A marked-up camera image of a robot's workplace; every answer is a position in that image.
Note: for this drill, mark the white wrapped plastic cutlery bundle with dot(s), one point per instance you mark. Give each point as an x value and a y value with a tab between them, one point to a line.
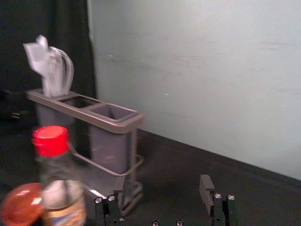
50	73

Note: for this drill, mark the clear bottle with red cap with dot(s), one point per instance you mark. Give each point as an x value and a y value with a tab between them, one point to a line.
60	179

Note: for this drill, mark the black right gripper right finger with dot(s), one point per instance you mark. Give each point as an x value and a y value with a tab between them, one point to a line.
208	200

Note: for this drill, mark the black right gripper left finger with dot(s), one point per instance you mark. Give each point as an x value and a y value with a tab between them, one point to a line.
110	209

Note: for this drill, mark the small black plug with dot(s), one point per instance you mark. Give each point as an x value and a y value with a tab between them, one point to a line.
14	115

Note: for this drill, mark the black curtain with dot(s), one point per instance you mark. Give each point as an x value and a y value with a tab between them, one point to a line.
16	26

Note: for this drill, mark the grey rack with steel bars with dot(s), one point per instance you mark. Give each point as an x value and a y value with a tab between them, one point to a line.
117	121

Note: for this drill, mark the grey plastic cup insert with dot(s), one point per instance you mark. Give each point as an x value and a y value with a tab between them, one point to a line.
54	115
108	146

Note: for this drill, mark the black table cloth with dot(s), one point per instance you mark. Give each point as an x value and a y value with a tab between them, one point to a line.
178	164

